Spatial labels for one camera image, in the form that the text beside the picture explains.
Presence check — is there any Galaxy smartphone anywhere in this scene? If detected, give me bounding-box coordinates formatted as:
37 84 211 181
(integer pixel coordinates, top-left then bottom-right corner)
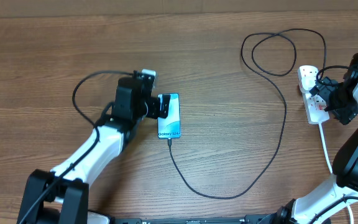
157 93 181 139

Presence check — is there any black charging cable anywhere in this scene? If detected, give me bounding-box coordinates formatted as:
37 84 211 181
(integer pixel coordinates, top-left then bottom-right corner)
167 28 327 200

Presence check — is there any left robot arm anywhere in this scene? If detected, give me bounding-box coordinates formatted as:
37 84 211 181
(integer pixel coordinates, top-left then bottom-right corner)
17 70 170 223

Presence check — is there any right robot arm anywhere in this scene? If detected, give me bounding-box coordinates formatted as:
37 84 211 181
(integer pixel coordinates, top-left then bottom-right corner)
260 53 358 223

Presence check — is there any white charger plug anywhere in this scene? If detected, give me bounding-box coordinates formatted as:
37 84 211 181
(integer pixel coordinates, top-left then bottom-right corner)
299 77 316 94

